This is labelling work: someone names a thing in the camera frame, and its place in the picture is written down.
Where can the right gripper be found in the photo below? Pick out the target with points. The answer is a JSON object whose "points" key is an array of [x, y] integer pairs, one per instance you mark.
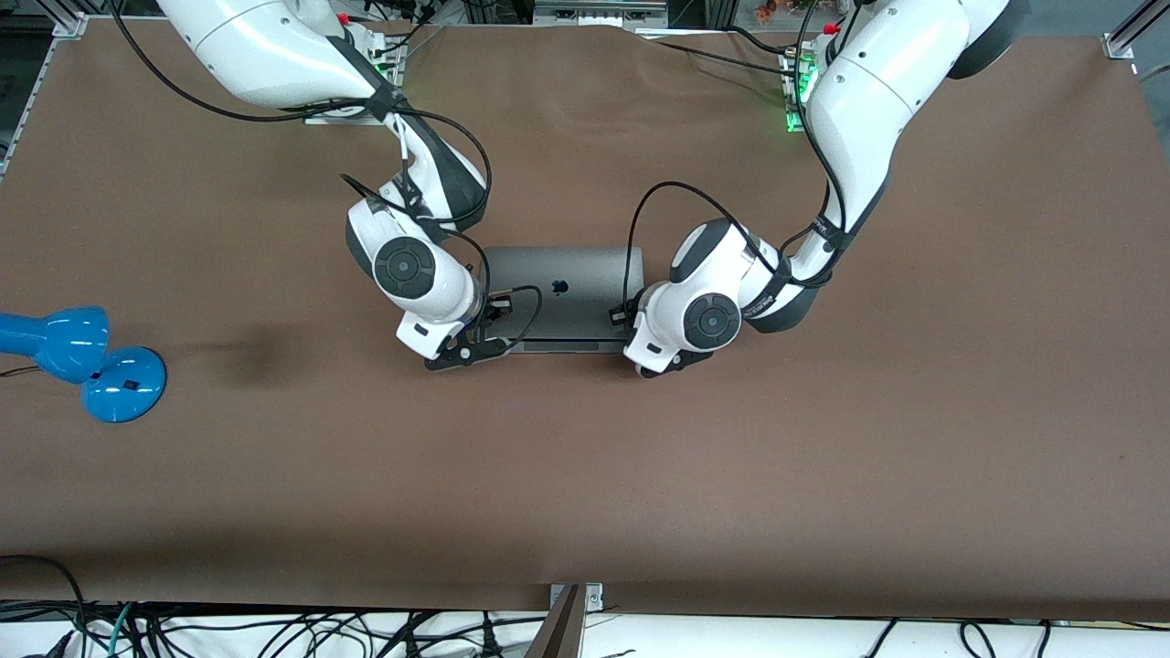
{"points": [[494, 309]]}

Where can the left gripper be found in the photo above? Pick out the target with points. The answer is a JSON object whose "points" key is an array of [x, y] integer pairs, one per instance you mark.
{"points": [[622, 316]]}

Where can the grey laptop computer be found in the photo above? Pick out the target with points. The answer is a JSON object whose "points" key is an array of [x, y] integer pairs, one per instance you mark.
{"points": [[585, 274]]}

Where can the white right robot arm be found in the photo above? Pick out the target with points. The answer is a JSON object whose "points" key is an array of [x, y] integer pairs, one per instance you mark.
{"points": [[265, 46]]}

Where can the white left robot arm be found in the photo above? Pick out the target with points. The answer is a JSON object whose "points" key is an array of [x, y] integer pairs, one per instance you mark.
{"points": [[868, 91]]}

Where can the brown table cover sheet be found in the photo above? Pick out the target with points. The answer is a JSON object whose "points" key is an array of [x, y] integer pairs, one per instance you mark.
{"points": [[823, 457]]}

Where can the dark metal support bar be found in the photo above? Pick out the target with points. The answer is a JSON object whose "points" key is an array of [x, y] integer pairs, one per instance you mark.
{"points": [[558, 631]]}

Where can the grey power strip box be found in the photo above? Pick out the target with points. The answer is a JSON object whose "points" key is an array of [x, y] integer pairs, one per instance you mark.
{"points": [[599, 13]]}

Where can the blue desk lamp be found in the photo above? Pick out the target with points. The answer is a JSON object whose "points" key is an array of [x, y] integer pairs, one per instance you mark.
{"points": [[55, 343]]}

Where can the orange plastic object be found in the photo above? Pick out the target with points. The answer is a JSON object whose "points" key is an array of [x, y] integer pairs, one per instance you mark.
{"points": [[786, 9]]}

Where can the black right camera mount bracket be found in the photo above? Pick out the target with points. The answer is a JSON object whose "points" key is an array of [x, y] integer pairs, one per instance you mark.
{"points": [[457, 355]]}

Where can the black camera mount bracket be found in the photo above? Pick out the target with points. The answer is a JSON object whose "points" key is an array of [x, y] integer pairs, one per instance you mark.
{"points": [[457, 355], [695, 358]]}

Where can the black left camera mount bracket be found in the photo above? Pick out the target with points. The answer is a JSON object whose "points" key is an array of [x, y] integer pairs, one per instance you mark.
{"points": [[695, 358]]}

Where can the small metal table bracket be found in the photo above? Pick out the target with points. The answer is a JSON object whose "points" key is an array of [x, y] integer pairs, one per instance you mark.
{"points": [[594, 597]]}

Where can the black metal frame post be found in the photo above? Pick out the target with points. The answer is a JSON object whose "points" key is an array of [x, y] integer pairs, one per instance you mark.
{"points": [[704, 11]]}

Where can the aluminium table frame profile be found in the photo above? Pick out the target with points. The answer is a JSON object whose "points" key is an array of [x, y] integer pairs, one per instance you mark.
{"points": [[55, 55], [1129, 35]]}

